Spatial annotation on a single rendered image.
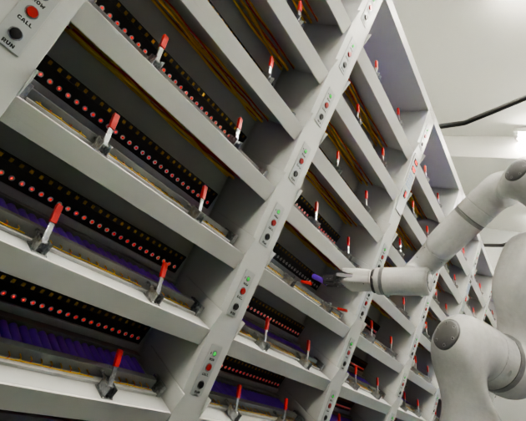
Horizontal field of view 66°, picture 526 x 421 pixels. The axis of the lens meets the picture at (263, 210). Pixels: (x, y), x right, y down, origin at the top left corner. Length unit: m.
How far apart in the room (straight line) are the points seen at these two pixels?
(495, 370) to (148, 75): 0.88
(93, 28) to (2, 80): 0.18
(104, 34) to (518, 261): 0.92
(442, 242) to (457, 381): 0.42
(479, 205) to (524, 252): 0.23
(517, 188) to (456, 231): 0.24
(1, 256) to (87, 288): 0.16
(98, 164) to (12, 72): 0.19
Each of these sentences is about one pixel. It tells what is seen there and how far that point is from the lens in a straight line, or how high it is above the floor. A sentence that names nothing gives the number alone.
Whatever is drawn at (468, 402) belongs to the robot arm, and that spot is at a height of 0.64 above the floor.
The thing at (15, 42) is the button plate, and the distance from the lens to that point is 0.74.
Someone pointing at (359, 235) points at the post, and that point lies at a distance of 1.74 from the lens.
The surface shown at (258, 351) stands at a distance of 1.19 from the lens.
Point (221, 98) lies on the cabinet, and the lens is 1.21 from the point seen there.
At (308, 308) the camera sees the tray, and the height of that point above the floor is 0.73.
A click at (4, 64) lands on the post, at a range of 0.73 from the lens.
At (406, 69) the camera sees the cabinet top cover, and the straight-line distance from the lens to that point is 1.84.
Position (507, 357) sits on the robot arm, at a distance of 0.96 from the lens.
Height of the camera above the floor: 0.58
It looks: 16 degrees up
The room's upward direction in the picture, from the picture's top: 25 degrees clockwise
